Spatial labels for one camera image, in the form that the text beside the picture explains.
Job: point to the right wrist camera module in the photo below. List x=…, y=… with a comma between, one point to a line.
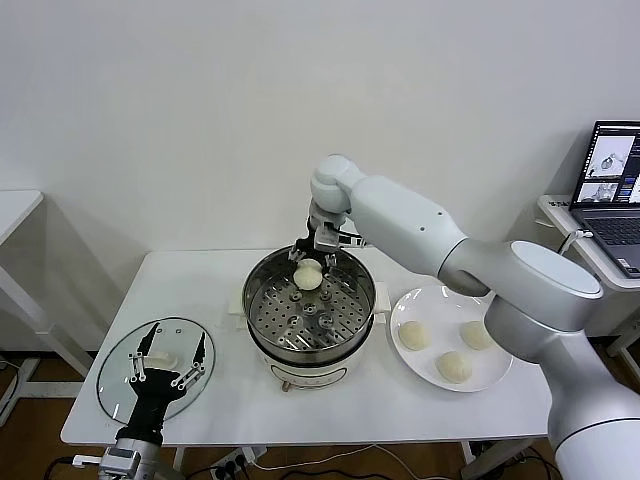
x=326, y=236

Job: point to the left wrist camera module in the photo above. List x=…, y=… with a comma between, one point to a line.
x=87, y=460

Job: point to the white power strip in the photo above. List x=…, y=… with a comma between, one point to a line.
x=235, y=457

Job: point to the steel steamer basket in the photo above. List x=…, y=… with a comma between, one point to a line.
x=350, y=320

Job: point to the white side table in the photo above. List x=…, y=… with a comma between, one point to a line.
x=15, y=207

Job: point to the white laptop stand table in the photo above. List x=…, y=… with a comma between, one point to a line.
x=555, y=210

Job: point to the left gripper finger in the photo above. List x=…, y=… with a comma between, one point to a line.
x=149, y=337
x=201, y=350

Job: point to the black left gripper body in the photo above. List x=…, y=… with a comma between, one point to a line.
x=150, y=400

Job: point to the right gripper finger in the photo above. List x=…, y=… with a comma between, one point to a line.
x=299, y=252
x=334, y=264

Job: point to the white round plate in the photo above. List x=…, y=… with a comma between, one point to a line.
x=425, y=310

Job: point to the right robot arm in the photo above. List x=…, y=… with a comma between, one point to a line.
x=400, y=210

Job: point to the glass pot lid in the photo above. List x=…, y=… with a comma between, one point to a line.
x=112, y=385

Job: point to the white steamed baozi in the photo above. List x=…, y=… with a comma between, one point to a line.
x=414, y=336
x=454, y=367
x=306, y=276
x=475, y=335

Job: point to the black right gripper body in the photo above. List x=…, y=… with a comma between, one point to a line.
x=309, y=242

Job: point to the grey open laptop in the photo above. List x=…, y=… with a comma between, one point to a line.
x=610, y=225

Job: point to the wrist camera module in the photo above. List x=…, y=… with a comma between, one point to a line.
x=326, y=236
x=87, y=460

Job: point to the white electric cooking pot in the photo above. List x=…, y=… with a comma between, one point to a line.
x=310, y=372

